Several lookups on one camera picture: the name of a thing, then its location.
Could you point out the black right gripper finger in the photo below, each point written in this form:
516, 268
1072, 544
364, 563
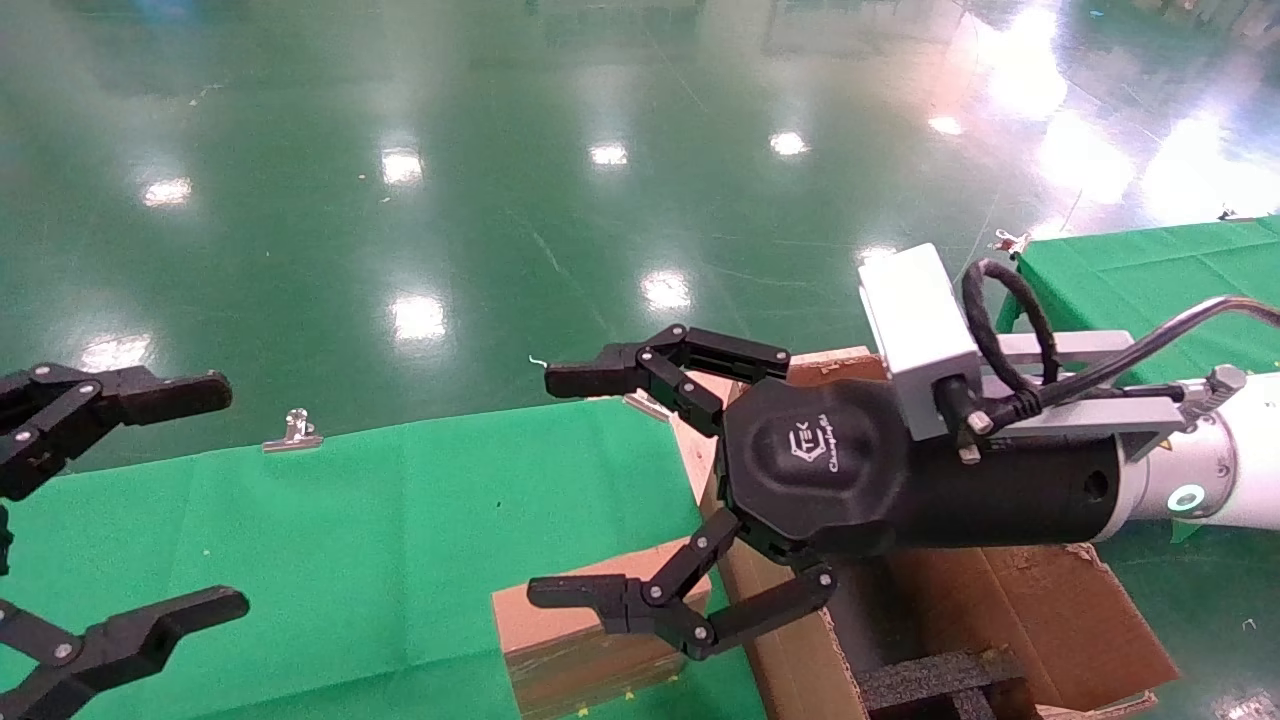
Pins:
640, 365
650, 605

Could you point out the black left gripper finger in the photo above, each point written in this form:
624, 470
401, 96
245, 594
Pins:
150, 395
150, 630

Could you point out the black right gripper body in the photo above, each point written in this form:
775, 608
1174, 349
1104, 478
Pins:
830, 470

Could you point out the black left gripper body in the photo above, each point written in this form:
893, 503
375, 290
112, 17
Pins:
3, 540

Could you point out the small cardboard box with hole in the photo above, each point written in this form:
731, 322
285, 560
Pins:
570, 660

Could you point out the large open cardboard carton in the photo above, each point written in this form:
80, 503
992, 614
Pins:
1050, 620

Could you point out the black foam bottom pad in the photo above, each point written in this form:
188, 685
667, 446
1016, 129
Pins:
865, 610

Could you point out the large green table cloth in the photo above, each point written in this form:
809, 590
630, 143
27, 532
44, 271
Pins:
350, 560

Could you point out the black foam insert block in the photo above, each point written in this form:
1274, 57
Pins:
930, 685

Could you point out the green cloth on side table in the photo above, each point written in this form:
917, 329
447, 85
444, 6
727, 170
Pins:
1150, 280

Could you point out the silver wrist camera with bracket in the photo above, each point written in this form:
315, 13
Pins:
915, 320

